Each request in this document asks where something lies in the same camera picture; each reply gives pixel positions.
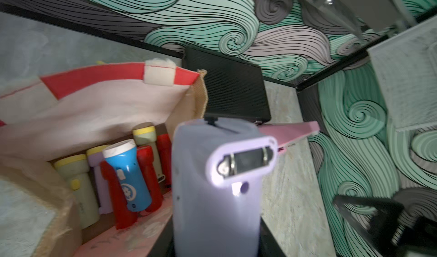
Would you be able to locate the blue flashlight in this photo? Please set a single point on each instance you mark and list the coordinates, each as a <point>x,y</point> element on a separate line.
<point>122,156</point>

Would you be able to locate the red canvas tote bag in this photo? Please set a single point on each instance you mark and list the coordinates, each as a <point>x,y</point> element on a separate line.
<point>45,119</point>

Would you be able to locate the black hard carry case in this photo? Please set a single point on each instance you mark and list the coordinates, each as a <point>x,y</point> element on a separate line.
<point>235,88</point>

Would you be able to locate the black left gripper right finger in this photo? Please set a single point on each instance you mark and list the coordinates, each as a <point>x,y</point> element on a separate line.
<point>268,246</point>

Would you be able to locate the pale green flashlight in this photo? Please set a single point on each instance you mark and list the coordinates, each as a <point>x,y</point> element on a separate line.
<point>74,170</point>
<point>145,134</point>

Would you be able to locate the pink metronome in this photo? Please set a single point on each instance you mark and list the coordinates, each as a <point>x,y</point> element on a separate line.
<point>288,134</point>

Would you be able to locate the red flashlight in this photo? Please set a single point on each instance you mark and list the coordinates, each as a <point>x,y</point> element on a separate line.
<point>145,158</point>
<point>124,218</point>

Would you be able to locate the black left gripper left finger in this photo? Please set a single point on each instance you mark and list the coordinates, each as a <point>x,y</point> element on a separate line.
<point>164,245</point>

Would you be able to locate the purple flashlight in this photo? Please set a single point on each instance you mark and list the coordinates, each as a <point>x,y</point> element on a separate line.
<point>95,157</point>
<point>217,173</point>

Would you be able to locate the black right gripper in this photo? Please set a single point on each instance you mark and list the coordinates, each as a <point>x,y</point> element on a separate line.
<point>376,221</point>

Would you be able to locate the clear plastic wall bin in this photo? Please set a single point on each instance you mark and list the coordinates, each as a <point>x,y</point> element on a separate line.
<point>406,70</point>

